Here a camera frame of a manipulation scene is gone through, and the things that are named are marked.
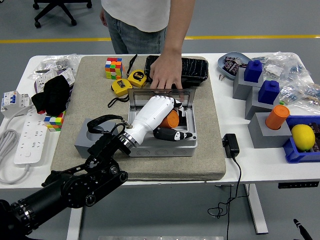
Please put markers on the dark wrapped packets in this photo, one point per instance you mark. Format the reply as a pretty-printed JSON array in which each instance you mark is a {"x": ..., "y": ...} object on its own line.
[{"x": 231, "y": 65}]

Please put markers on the white power strip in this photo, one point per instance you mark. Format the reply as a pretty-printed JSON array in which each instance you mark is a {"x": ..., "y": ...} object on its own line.
[{"x": 31, "y": 135}]

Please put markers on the white circuit breaker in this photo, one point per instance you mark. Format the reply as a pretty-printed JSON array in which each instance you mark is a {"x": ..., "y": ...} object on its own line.
[{"x": 12, "y": 102}]

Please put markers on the black table control panel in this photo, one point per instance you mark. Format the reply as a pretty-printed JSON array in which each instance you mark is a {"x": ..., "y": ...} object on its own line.
[{"x": 297, "y": 185}]

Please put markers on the white socket plate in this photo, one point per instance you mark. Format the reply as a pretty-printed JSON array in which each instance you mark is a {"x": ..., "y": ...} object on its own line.
[{"x": 42, "y": 81}]

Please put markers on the blue plastic block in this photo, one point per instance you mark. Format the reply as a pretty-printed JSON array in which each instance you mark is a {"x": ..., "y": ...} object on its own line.
[
  {"x": 253, "y": 72},
  {"x": 268, "y": 93}
]

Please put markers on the clear bag of parts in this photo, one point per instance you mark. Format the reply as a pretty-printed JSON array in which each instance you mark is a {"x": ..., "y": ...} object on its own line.
[
  {"x": 287, "y": 62},
  {"x": 50, "y": 61},
  {"x": 300, "y": 95}
]

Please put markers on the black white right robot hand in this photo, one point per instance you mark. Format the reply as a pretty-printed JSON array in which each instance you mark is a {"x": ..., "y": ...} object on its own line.
[{"x": 301, "y": 228}]

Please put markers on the small colourful puzzle cube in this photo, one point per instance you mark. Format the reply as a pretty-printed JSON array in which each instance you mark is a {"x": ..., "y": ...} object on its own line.
[{"x": 55, "y": 121}]

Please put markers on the yellow tape measure, small label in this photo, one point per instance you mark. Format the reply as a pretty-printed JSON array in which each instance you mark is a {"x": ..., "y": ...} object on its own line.
[{"x": 121, "y": 87}]

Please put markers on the grey electrical box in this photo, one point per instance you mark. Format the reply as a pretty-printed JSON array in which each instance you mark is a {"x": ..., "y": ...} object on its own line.
[{"x": 162, "y": 151}]

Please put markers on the person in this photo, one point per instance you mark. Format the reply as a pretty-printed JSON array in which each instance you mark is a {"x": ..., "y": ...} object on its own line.
[{"x": 135, "y": 15}]

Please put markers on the large colourful puzzle cube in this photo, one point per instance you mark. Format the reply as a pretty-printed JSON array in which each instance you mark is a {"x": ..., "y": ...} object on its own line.
[{"x": 114, "y": 68}]

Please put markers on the person's left hand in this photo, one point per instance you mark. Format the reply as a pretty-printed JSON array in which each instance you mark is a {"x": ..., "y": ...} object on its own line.
[{"x": 166, "y": 72}]

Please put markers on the orange cylinder battery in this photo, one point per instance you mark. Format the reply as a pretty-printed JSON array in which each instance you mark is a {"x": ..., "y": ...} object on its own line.
[
  {"x": 277, "y": 117},
  {"x": 172, "y": 120}
]

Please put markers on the yellow lemon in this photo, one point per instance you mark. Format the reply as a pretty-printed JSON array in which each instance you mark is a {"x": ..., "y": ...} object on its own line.
[{"x": 303, "y": 137}]

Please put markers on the black glossy case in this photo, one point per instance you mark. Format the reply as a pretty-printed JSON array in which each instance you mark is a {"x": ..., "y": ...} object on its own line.
[{"x": 195, "y": 70}]

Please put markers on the grey block with round hole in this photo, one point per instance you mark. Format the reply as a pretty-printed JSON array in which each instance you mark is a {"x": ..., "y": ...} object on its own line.
[
  {"x": 265, "y": 140},
  {"x": 82, "y": 140}
]

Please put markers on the dark brown parts in bin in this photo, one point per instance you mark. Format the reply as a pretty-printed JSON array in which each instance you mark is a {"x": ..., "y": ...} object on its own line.
[{"x": 317, "y": 130}]

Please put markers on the black cloth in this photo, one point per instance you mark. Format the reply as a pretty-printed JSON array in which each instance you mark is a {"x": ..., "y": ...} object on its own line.
[{"x": 52, "y": 95}]

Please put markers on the grey-brown mat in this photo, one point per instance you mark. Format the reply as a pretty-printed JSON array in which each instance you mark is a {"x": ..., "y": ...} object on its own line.
[{"x": 175, "y": 167}]

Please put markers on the person's left forearm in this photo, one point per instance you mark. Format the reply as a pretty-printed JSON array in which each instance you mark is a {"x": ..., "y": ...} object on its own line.
[{"x": 177, "y": 30}]

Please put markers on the plain grey block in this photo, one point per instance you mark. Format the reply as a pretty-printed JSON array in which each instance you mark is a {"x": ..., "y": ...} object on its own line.
[
  {"x": 241, "y": 90},
  {"x": 252, "y": 110}
]

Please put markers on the small green part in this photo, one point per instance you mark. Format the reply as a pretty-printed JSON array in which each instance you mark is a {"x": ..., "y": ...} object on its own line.
[{"x": 282, "y": 102}]

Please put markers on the person's right hand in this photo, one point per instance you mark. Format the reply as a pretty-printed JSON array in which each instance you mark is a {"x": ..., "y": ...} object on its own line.
[{"x": 103, "y": 17}]

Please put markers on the small metal pins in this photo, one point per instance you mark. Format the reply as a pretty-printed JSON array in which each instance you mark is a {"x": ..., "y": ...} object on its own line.
[{"x": 222, "y": 77}]

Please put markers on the yellow tape measure, black face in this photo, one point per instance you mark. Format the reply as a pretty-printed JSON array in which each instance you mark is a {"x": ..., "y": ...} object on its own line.
[{"x": 137, "y": 78}]

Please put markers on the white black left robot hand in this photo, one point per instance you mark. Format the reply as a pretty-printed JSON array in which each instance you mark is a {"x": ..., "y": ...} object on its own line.
[{"x": 152, "y": 112}]

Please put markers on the black office chair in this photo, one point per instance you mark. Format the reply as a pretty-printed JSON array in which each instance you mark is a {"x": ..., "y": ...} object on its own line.
[{"x": 53, "y": 8}]

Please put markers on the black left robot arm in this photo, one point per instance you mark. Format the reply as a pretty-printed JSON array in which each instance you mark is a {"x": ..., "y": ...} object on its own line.
[{"x": 75, "y": 185}]

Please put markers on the black power adapter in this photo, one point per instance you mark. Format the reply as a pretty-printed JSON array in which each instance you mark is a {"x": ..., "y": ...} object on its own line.
[{"x": 231, "y": 146}]

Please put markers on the white table leg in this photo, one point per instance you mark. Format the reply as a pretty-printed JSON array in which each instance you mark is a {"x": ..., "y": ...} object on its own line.
[
  {"x": 257, "y": 215},
  {"x": 74, "y": 227}
]

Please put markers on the blue storage bin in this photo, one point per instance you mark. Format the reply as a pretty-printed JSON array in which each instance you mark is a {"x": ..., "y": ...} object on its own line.
[{"x": 293, "y": 155}]

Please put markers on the blue-grey dish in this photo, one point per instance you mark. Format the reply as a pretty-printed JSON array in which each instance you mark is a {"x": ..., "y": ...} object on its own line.
[{"x": 222, "y": 67}]

